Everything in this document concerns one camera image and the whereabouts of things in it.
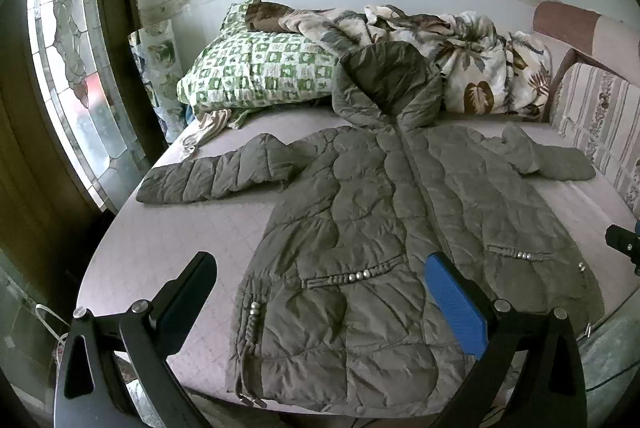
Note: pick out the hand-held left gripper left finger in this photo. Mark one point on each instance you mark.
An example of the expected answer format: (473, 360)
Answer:
(192, 280)

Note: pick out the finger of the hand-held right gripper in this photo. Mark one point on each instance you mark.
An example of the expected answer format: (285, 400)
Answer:
(622, 240)

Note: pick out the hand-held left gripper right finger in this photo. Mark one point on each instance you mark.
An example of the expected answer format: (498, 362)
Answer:
(455, 303)

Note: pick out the olive quilted hooded coat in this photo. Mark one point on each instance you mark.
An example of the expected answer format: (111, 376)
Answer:
(360, 208)

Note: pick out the bed with pink quilted sheet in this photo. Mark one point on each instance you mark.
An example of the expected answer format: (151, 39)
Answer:
(175, 248)

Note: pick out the teal cloth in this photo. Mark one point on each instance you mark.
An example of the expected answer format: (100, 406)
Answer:
(615, 358)

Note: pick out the striped floral cushion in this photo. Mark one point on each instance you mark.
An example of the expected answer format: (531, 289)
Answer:
(600, 118)

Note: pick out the pink floral paper bag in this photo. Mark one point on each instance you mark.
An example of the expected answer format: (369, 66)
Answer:
(50, 323)

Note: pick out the beige crumpled cloth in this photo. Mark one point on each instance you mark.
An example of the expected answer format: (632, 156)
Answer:
(207, 126)

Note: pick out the green checkered pillow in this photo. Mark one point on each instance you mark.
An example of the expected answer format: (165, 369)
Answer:
(250, 68)

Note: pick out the pink brown headboard cushion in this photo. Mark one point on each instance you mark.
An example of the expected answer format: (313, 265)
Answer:
(565, 23)

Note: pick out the leaf print blanket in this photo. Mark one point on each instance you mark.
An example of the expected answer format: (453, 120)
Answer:
(470, 58)

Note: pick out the stained glass window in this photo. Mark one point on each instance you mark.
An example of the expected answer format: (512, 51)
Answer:
(65, 58)

